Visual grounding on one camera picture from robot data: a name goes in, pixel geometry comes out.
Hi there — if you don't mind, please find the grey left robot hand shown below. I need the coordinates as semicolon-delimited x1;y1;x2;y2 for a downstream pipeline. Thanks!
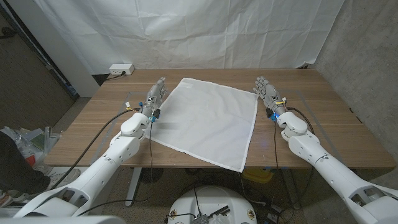
141;77;169;118

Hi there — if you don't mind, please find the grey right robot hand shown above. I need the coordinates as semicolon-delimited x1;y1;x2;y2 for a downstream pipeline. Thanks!
252;75;288;117

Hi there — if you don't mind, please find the white cloth napkin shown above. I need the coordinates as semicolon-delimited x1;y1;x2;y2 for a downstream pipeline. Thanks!
145;77;259;173

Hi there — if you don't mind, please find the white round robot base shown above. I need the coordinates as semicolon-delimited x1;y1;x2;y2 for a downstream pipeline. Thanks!
167;185;258;224

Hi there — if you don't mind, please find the white power strip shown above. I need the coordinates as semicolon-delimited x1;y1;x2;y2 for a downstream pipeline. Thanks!
109;63;136;76

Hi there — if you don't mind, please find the white wrinkled backdrop sheet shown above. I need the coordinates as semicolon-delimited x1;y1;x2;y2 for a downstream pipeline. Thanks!
32;0;345;75

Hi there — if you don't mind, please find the yellow floor object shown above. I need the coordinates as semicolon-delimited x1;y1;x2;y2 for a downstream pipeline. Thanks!
242;167;274;184

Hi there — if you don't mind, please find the white table leg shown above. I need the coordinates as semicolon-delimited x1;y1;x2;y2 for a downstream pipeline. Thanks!
125;167;142;207

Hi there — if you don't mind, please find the grey table leg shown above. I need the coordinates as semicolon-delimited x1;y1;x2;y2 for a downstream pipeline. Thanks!
281;169;301;210

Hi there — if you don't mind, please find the clear plastic bag clutter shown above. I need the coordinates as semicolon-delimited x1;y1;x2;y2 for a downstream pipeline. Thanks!
6;126;62;166

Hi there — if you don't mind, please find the white robot torso edge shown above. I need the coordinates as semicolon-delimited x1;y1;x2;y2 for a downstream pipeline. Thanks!
0;215;127;224

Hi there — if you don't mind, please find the seated person in black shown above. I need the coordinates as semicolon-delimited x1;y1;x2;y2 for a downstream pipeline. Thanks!
0;130;81;208

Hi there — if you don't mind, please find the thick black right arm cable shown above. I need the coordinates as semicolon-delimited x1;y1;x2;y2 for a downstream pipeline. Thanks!
285;106;315;135

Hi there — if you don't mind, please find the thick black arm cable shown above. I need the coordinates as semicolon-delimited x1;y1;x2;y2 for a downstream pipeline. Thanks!
285;106;315;135
49;107;142;190

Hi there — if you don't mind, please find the black power strip cord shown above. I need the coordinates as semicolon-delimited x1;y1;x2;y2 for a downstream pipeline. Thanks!
104;71;126;81

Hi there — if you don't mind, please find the thin black left wrist cable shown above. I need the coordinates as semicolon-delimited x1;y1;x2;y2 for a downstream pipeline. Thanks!
149;119;154;183

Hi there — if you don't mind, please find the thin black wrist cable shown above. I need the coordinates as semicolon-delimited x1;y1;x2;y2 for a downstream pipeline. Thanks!
149;119;154;183
273;121;280;175

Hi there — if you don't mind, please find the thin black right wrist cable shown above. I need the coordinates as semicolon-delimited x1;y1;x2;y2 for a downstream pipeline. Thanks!
273;121;280;175

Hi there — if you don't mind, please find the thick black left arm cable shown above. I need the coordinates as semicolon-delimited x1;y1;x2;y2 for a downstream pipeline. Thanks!
49;107;142;190

